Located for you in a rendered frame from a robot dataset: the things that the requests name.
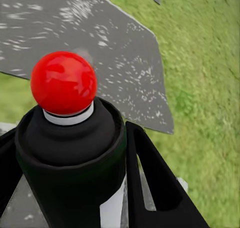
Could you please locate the insectifuge atomizer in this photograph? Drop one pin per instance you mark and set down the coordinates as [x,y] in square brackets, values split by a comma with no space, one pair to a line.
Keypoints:
[72,146]

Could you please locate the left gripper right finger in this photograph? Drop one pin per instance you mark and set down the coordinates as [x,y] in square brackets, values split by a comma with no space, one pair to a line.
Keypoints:
[174,207]

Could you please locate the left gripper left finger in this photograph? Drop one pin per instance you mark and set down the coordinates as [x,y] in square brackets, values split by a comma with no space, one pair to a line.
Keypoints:
[10,169]

